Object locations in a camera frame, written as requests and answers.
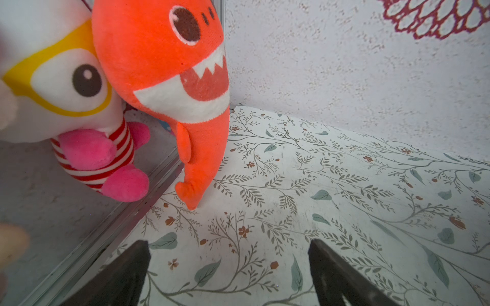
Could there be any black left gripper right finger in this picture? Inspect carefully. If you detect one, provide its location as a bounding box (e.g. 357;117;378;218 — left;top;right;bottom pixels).
308;238;398;306

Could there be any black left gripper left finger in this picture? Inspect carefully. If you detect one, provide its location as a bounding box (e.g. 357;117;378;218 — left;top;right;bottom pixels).
61;240;151;306

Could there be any orange shark plush toy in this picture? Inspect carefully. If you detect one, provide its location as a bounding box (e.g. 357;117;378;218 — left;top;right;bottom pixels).
92;0;230;210

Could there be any white plush doll striped shirt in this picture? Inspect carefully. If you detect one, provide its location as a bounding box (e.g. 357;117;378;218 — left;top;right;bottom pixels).
1;1;150;202

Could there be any aluminium frame profile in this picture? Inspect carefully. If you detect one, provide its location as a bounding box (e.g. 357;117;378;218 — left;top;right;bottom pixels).
21;147;183;306

